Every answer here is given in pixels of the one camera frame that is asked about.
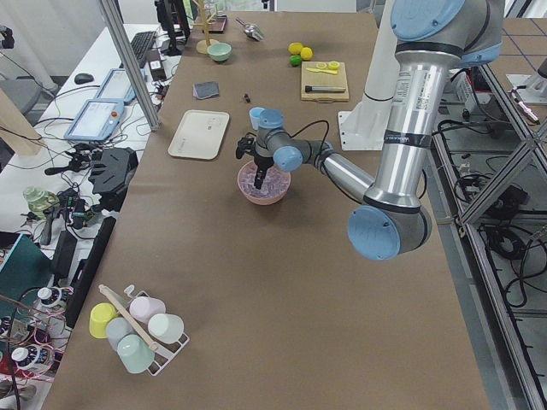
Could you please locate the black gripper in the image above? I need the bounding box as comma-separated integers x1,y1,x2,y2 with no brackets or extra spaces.
254,154,274,190

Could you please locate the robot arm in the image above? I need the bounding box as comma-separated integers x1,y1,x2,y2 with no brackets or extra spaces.
236,1,504,261

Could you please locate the pink bowl of ice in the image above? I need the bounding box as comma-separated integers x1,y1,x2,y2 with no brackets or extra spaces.
237,161,291,205

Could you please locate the light blue cup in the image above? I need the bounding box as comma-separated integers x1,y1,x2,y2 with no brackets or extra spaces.
249,107,265,131

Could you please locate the steel ice scoop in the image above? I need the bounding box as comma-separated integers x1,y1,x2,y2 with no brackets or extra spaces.
236,17,265,41

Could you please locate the pink cup on rack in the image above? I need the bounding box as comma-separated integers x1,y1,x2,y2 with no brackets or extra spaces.
129,296,166,325

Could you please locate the white cup on rack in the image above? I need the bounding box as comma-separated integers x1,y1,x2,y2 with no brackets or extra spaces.
148,313,185,344

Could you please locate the white cup rack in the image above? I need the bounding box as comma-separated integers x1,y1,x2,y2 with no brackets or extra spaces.
98,284,190,377

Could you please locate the grey cup on rack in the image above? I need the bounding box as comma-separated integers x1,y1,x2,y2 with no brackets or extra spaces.
105,317,133,351

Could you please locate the yellow cup on rack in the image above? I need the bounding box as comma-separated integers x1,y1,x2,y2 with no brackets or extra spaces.
89,302,117,339

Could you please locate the mint cup on rack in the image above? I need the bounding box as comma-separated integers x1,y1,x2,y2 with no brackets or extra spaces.
117,334,155,374

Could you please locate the cream rabbit tray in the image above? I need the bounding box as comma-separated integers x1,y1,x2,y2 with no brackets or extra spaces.
168,109,230,161

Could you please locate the grey folded cloth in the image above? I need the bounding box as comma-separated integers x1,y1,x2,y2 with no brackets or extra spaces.
192,81,220,100

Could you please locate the wooden cutting board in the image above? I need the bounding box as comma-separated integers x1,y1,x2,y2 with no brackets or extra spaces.
301,61,350,103

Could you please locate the green lime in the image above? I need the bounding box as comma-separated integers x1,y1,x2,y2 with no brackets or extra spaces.
290,56,302,67

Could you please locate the yellow plastic knife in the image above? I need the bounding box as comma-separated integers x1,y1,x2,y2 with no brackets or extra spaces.
305,67,338,75

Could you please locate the yellow lemon lower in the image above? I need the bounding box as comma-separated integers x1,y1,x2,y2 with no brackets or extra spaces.
299,47,314,61

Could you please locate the yellow lemon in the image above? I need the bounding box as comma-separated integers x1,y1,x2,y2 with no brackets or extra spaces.
299,47,314,61
287,42,303,56

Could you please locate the mint green bowl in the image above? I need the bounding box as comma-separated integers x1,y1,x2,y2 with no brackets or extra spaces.
207,42,232,62

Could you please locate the yellow lemon upper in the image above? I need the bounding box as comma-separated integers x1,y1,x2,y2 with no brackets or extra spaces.
287,42,303,56

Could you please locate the lemon half on board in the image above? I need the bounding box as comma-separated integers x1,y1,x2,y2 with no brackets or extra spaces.
327,61,340,70

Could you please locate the wooden mug tree stand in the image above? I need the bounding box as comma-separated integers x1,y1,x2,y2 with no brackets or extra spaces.
192,0,219,55

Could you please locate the teach pendant far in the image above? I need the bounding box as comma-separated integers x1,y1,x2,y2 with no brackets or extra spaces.
95,68,136,105

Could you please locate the teach pendant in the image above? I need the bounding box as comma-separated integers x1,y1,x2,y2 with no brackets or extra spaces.
64,98,125,142
95,68,136,105

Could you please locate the teach pendant near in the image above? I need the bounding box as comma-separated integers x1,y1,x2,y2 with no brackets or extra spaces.
64,98,125,142

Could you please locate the black keyboard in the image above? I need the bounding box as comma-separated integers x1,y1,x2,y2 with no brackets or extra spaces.
130,31,156,60

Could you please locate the black computer mouse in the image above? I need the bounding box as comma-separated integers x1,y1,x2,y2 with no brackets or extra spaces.
74,73,95,85

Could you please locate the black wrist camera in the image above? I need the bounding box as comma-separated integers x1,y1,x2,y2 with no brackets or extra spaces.
235,137,256,160

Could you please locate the aluminium frame post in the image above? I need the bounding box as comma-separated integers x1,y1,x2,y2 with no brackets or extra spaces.
97,0,160,131

